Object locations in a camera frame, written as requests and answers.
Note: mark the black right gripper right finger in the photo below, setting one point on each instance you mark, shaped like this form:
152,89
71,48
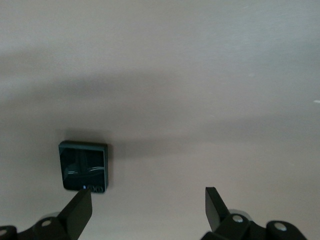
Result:
217,212

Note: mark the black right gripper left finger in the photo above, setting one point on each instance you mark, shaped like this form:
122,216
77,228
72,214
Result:
78,212

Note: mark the black flip phone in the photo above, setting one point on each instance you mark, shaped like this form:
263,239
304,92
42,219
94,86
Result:
83,166

